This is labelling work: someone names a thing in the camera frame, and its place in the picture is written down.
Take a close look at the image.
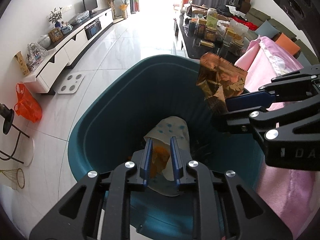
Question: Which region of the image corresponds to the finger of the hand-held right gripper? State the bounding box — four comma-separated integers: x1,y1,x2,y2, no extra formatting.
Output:
225,65,320,112
211,99,320,152

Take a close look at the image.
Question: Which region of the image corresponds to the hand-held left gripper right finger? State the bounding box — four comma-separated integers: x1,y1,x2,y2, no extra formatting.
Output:
170,136,293,240

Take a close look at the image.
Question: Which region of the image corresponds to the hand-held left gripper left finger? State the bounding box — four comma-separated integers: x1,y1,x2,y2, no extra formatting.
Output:
29,137,153,240

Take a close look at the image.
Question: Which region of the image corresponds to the orange snack wrapper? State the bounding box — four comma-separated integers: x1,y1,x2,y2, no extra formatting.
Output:
150,144,173,178

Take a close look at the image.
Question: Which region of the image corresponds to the blue dotted paper cup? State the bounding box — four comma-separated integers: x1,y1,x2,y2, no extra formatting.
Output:
147,140,192,197
144,116,190,150

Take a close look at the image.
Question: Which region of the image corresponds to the golden foil wrapper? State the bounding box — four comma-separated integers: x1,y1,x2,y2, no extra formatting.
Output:
196,52,247,113

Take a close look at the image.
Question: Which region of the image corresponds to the teal trash bin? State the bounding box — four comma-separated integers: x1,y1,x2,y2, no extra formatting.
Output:
67,54,265,240

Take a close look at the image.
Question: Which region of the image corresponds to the pink floral tablecloth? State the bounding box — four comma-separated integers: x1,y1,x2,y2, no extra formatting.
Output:
235,36,320,238

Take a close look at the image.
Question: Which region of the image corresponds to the small orange cushion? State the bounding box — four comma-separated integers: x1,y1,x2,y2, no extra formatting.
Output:
274,33,300,55

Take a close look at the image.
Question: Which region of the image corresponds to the small blue cushion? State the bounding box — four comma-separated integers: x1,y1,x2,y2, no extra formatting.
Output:
255,21,279,39

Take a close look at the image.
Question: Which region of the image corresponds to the red cloth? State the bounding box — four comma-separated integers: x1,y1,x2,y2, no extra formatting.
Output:
231,16,262,30

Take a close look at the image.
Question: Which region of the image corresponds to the dark coffee table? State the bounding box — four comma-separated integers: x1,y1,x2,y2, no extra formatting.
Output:
172,17,250,60

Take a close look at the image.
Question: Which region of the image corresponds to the black coffee table with jars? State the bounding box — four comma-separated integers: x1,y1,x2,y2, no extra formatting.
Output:
184,5,250,55

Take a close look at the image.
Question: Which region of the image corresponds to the green sofa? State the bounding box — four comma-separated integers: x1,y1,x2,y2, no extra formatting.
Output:
225,4,320,63

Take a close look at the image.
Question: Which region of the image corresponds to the brown cardboard box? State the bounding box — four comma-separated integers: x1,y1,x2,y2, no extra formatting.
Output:
239,0,253,12

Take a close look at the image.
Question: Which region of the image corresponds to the white bathroom scale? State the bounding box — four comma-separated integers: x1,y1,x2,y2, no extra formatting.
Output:
58,74,85,95

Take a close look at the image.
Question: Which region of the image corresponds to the orange plastic bag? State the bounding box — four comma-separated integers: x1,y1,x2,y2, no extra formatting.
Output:
14,83,42,123

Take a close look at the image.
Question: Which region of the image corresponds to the bamboo strainer ladle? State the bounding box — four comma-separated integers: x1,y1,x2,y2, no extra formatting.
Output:
0,167,25,189

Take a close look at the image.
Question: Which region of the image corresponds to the white and black TV cabinet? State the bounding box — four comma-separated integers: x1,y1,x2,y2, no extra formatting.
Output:
24,7,113,94

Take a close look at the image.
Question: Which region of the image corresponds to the black metal stool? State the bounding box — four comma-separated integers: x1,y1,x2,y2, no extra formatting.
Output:
0,102,30,165

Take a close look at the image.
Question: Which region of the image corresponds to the clear wrapped toy set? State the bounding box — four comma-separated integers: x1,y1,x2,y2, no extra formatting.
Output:
26,42,48,67

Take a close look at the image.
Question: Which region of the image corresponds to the clear plastic bag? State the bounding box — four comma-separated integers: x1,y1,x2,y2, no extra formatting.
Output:
75,10,90,23

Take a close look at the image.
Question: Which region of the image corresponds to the yellow patterned box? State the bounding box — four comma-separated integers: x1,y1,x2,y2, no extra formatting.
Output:
14,51,30,77

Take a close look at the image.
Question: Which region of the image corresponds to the black monitor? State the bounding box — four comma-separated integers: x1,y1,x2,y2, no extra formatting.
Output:
82,0,98,15

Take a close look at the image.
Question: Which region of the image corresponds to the blue vase with plant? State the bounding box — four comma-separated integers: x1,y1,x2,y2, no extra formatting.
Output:
49,7,63,28

